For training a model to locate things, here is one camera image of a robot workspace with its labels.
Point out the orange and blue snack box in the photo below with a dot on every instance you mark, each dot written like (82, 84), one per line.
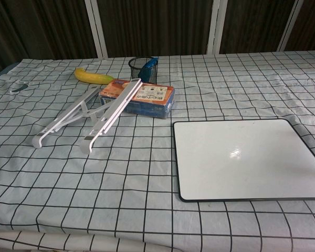
(157, 101)

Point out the white folding laptop stand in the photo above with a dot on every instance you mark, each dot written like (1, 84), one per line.
(109, 118)

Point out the blue tool in cup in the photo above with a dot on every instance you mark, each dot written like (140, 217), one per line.
(147, 69)

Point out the black mesh pen cup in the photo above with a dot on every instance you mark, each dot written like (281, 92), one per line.
(136, 69)

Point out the white black-checked tablecloth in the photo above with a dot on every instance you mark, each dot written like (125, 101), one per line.
(126, 183)

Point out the white board with black rim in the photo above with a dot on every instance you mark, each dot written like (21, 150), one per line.
(225, 168)

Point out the yellow banana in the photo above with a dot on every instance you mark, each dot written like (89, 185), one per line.
(90, 76)

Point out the dark brown curtain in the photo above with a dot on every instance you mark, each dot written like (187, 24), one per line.
(157, 23)

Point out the small white curled strip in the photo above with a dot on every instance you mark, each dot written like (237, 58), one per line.
(18, 88)

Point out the white frame post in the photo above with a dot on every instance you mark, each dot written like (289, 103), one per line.
(290, 26)
(96, 29)
(216, 26)

